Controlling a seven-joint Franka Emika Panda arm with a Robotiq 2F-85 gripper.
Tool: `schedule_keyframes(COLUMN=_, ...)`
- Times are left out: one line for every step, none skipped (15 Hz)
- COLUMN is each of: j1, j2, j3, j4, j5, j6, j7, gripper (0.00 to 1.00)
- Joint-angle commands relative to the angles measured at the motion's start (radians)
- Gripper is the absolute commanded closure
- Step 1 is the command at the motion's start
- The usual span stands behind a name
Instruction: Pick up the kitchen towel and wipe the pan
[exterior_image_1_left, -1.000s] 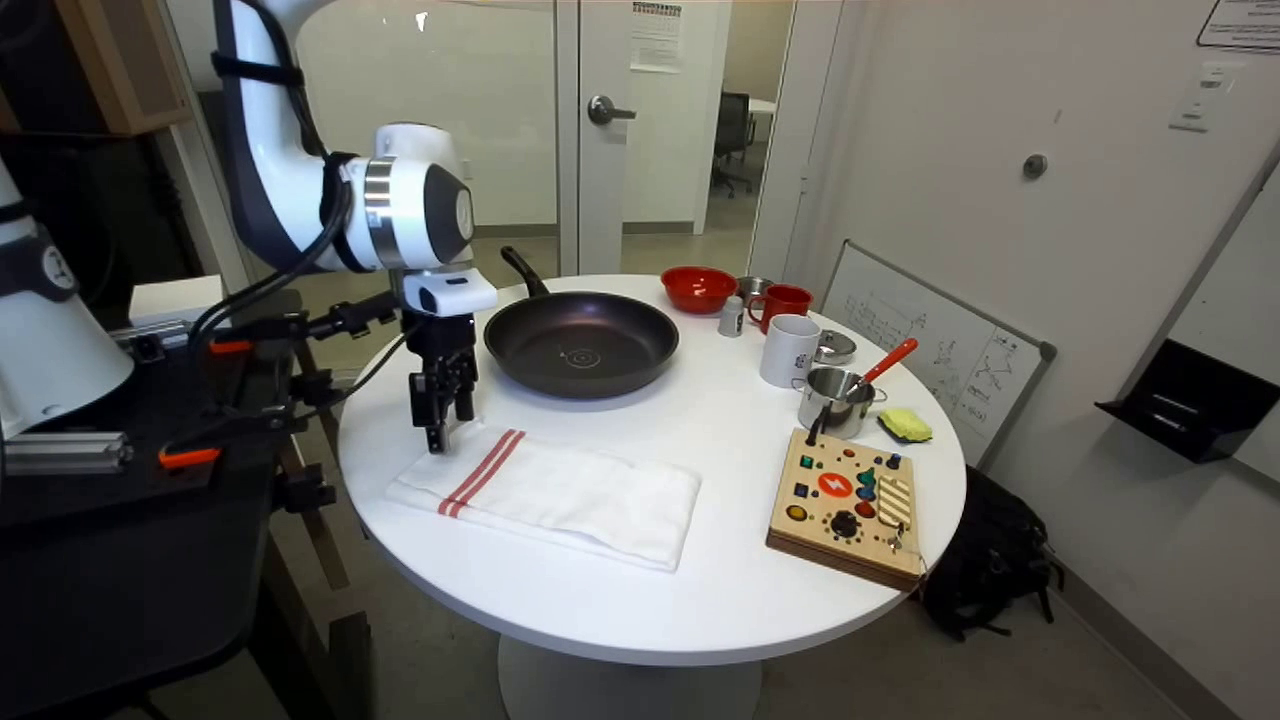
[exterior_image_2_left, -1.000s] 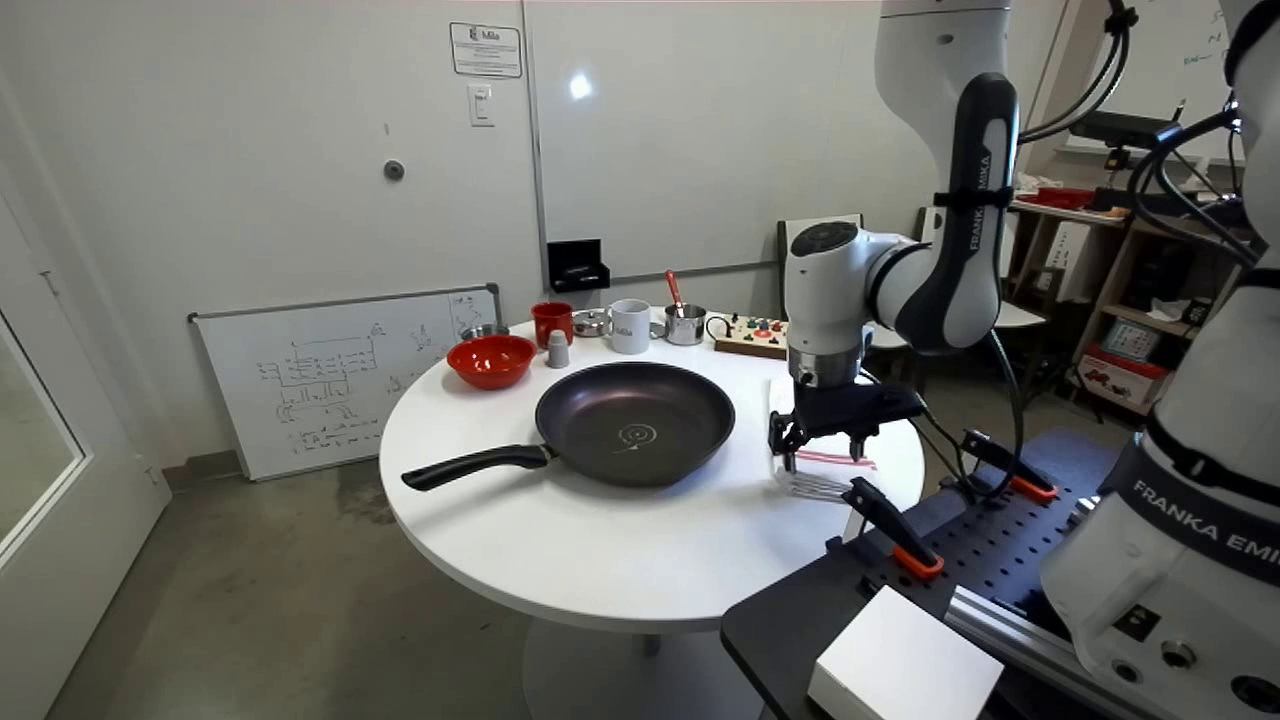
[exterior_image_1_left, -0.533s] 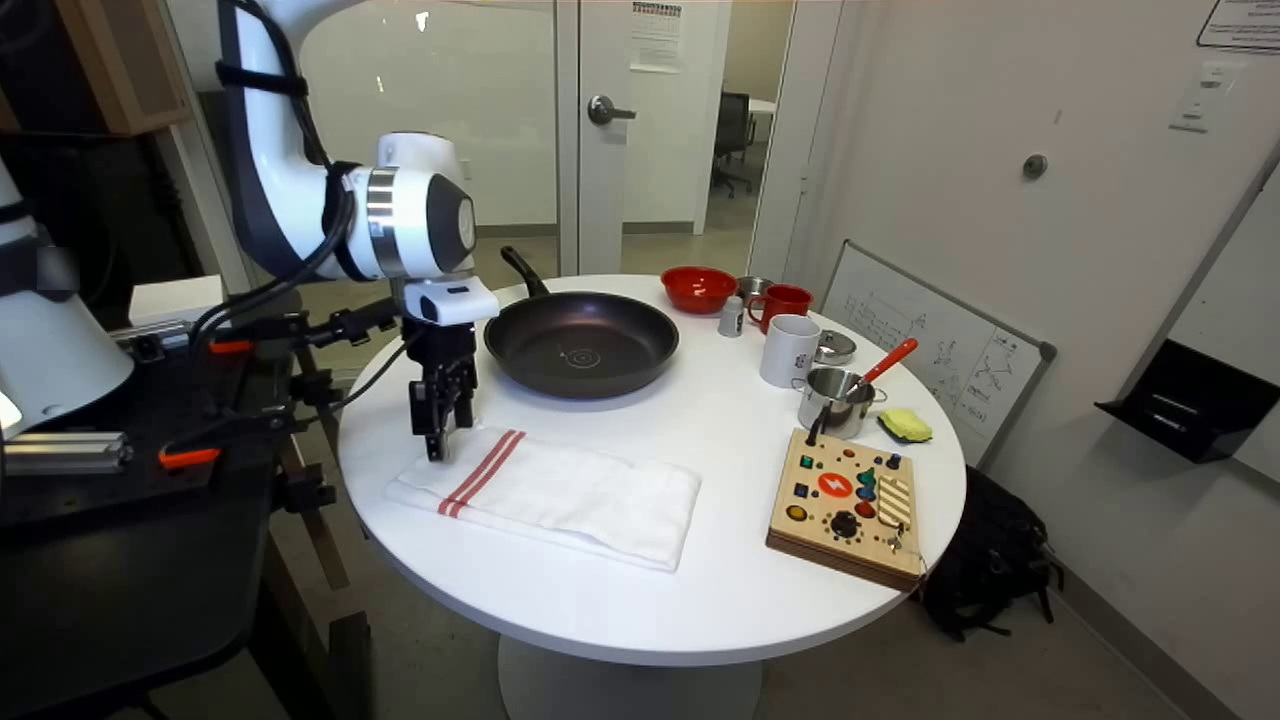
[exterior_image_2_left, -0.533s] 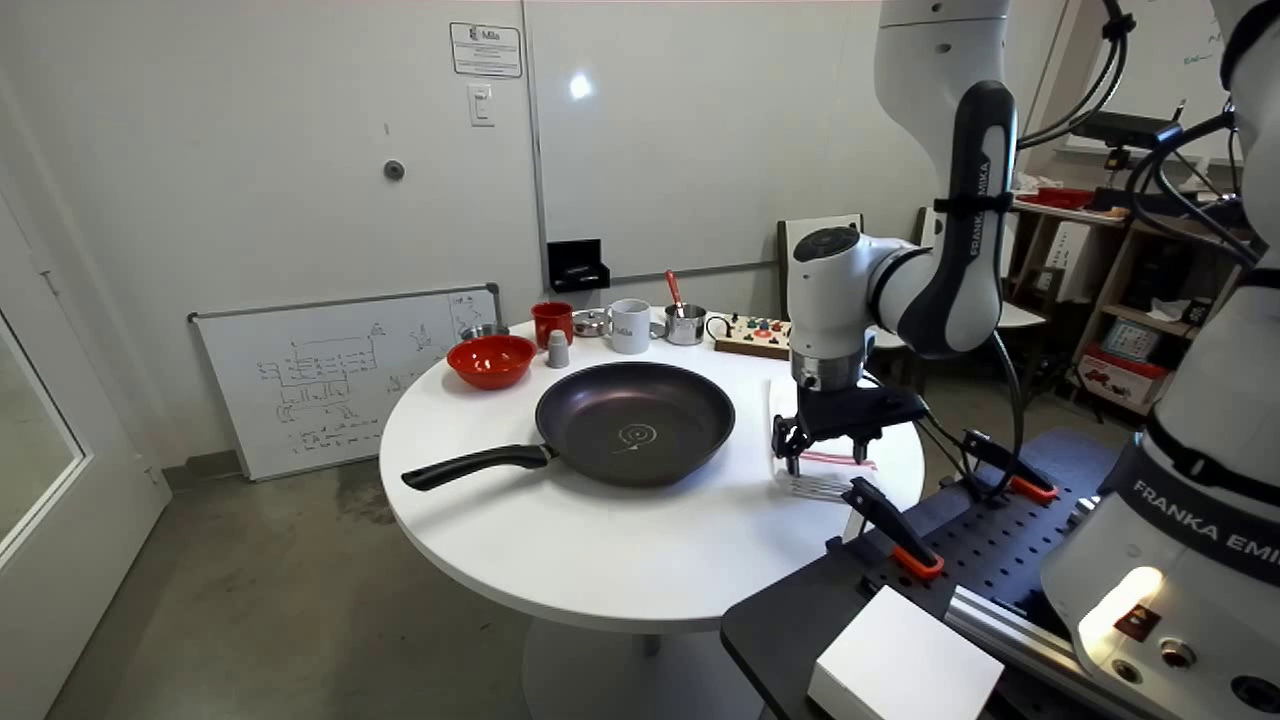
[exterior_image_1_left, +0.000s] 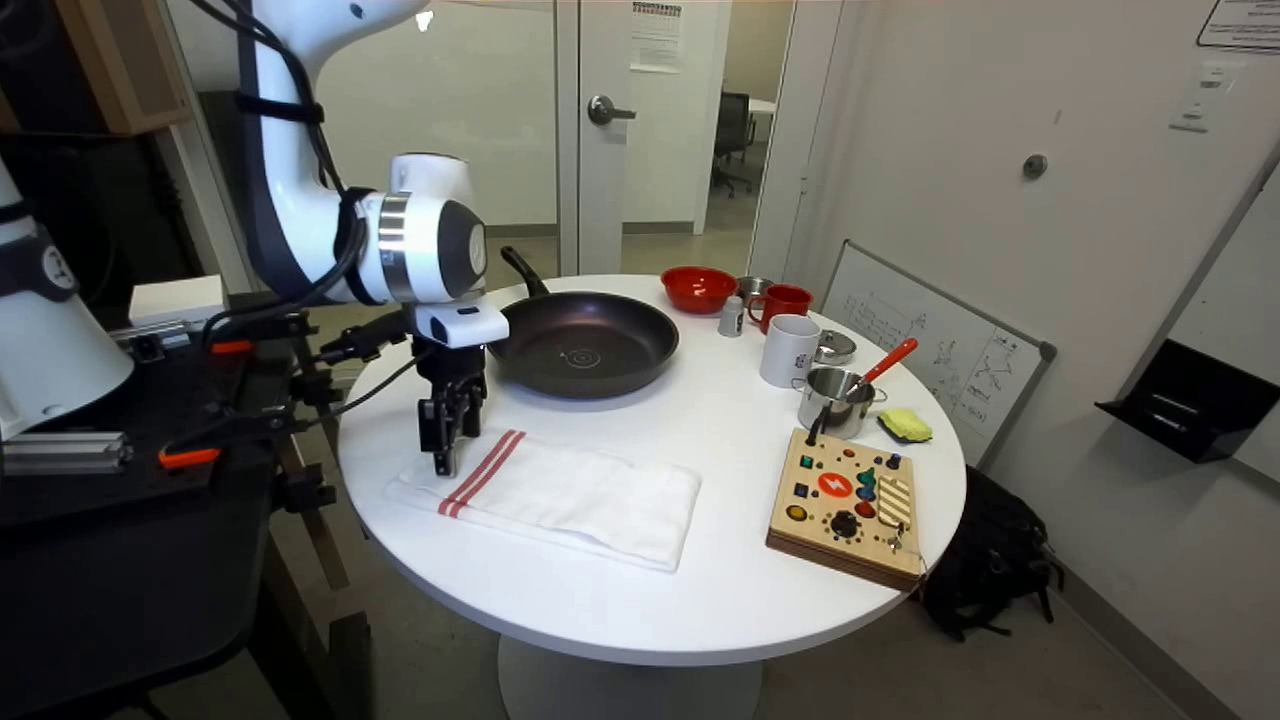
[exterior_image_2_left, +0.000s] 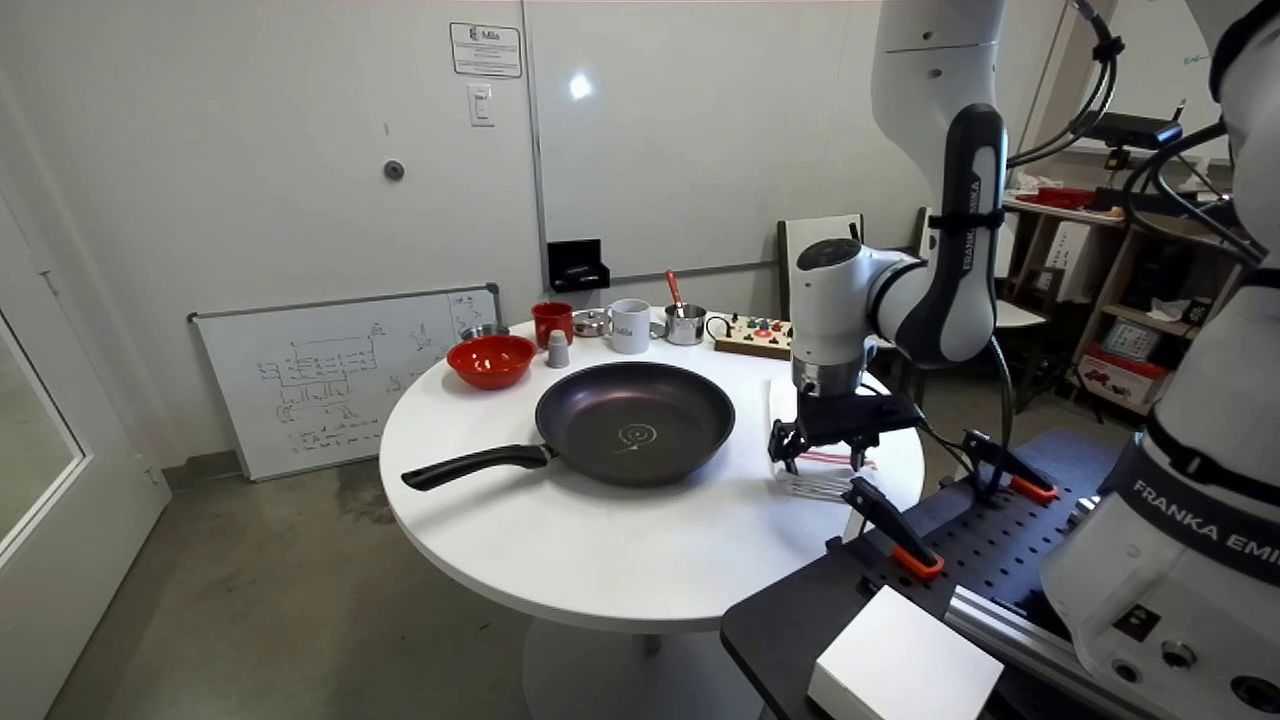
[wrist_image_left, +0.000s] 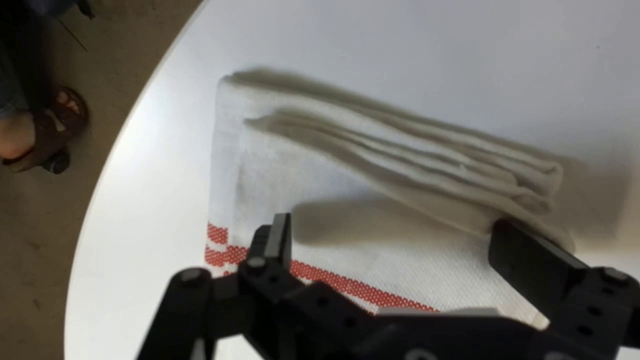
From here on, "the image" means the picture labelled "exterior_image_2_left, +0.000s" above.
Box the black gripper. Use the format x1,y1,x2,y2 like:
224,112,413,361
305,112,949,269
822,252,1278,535
768,361,883,474

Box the white towel red stripes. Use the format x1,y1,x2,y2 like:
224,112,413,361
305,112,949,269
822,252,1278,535
759,374,883,502

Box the black frying pan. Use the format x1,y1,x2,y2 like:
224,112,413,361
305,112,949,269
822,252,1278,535
396,361,742,496

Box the black clamp orange tip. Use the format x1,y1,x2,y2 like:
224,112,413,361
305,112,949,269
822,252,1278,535
958,428,1064,506
839,474,953,582

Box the wooden board colourful pieces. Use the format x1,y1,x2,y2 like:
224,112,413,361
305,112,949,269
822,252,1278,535
707,312,800,361

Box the small steel saucepan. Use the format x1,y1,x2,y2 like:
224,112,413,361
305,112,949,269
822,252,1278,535
660,300,714,353

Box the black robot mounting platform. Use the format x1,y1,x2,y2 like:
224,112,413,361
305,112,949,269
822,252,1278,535
718,423,1166,720

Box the white chair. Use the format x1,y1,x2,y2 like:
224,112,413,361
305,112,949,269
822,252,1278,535
778,213,872,322
994,203,1071,404

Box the white box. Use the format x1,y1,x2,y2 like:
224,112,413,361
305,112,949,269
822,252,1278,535
806,582,1009,720

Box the white mug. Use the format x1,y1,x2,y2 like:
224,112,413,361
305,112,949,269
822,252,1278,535
604,294,657,357

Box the red mug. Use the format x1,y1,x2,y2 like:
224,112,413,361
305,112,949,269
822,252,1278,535
528,300,579,353

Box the red storage box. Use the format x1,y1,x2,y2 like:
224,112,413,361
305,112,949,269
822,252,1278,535
1071,349,1178,421

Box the red bowl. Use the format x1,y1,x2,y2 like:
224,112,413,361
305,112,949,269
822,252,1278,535
444,333,539,392

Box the wooden shelf unit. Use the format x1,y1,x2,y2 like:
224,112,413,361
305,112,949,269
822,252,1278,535
997,182,1257,415

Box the leaning framed whiteboard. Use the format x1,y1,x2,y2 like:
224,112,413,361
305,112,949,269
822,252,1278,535
187,279,505,483

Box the white door with window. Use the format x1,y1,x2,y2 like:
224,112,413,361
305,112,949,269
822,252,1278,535
0,194,176,720

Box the aluminium rail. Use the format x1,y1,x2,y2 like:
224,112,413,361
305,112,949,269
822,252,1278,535
944,582,1178,720

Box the black wall tray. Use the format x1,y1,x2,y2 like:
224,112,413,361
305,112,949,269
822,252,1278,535
543,236,615,294

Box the wall mounted whiteboard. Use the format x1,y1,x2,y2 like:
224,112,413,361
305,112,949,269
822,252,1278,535
522,0,883,287

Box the black camera on stand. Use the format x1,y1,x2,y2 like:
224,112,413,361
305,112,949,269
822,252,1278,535
1071,112,1185,157

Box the white wall switch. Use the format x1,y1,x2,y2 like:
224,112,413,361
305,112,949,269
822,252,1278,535
464,81,501,133

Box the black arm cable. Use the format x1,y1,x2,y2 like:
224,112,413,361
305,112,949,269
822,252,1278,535
1003,0,1266,272

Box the framed wall sign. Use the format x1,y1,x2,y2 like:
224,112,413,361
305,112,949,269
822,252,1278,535
448,15,528,81

